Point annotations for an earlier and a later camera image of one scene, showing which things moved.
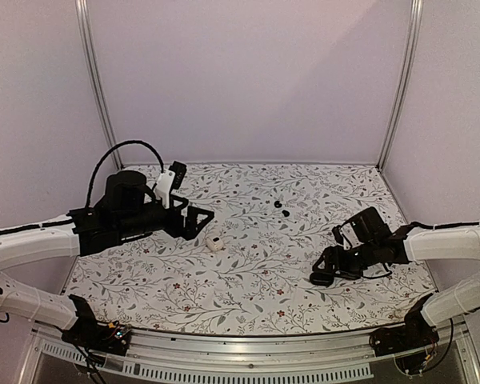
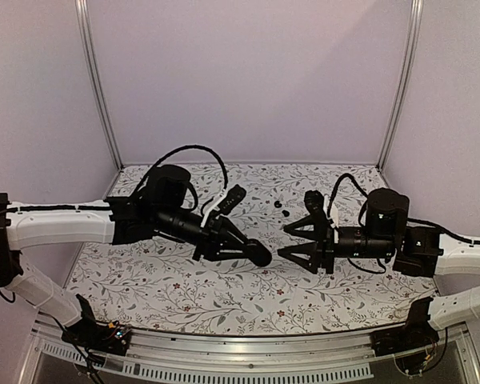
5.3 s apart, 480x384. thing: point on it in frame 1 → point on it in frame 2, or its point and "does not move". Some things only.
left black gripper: x=178 y=230 → x=214 y=231
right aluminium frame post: x=417 y=11 does not move
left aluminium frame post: x=94 y=84 does not move
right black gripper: x=330 y=254 → x=323 y=234
